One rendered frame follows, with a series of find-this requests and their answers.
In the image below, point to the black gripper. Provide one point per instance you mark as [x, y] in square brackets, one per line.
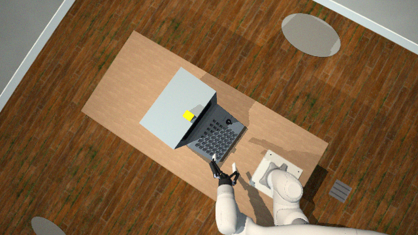
[223, 178]

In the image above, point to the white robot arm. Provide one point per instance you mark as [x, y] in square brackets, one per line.
[289, 219]

